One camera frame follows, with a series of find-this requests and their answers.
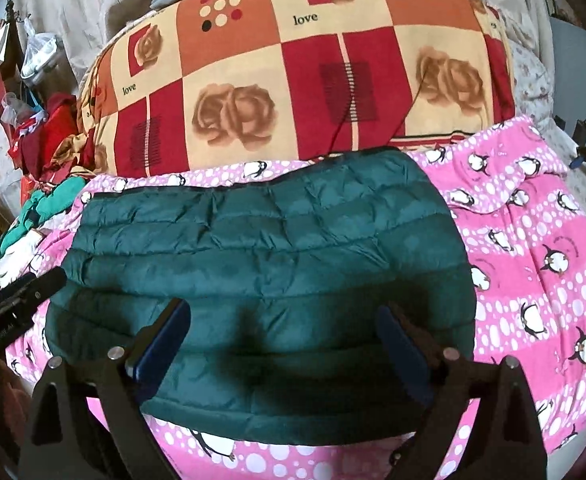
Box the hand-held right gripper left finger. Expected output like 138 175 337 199
18 297 192 480

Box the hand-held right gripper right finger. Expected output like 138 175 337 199
375 302 546 480

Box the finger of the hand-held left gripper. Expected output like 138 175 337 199
0 267 67 312

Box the green quilted jacket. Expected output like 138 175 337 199
44 146 476 418

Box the pile of red clothes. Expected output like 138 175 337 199
8 92 108 183

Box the person's left hand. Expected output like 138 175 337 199
0 357 34 456

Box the white printed cloth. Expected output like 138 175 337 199
0 230 44 291

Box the teal green garment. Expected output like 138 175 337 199
0 177 88 256

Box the pink penguin blanket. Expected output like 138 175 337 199
8 115 586 480

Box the clear plastic bag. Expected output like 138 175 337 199
0 92 28 126
20 17 58 73

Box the metal pot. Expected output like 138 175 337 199
20 50 68 96

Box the checkered rose print quilt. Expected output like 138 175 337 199
75 0 516 178

